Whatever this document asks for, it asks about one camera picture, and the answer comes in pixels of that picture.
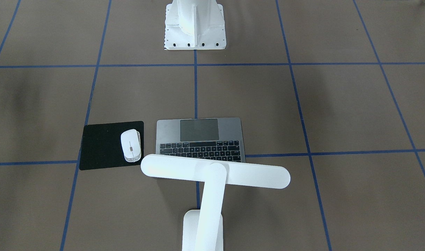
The grey laptop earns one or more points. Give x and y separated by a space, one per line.
216 138

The white computer mouse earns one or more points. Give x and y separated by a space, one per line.
131 145

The black mouse pad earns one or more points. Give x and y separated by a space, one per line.
102 148

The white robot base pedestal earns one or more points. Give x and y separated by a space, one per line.
194 25

